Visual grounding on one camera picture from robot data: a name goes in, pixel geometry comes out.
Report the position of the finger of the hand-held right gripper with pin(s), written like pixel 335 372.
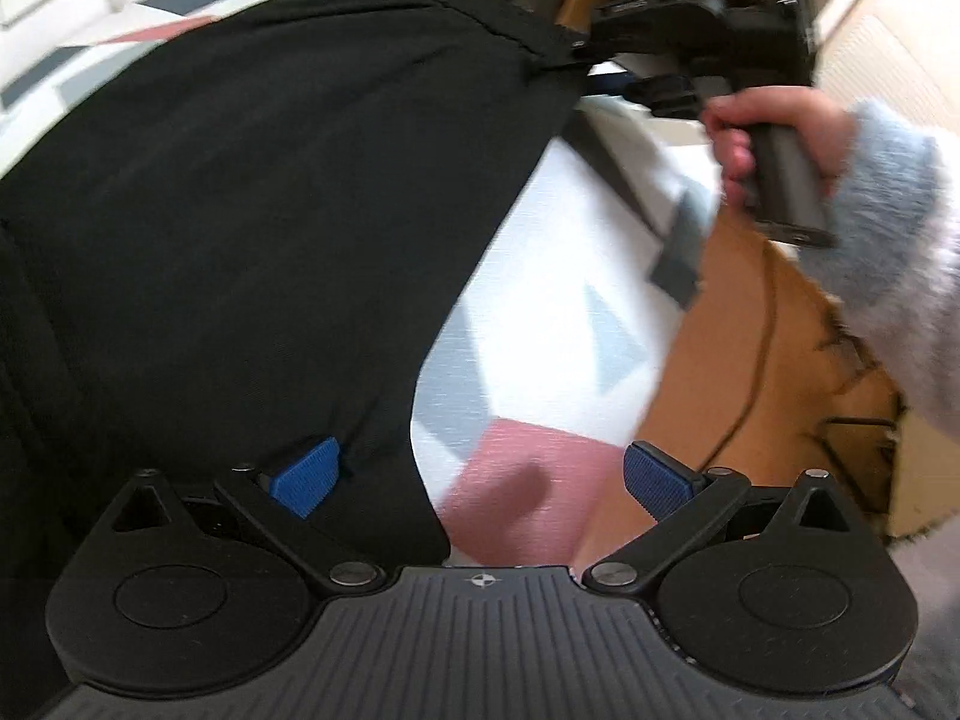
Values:
pixel 660 15
pixel 667 94

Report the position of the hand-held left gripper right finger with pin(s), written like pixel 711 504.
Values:
pixel 660 480

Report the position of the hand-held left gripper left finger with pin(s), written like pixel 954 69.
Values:
pixel 304 476

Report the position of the black garment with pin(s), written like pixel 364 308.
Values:
pixel 247 202

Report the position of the person's right forearm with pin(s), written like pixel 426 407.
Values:
pixel 900 240

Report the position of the person's right hand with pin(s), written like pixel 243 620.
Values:
pixel 817 127

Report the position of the geometric patterned bed sheet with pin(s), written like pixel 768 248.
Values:
pixel 555 330

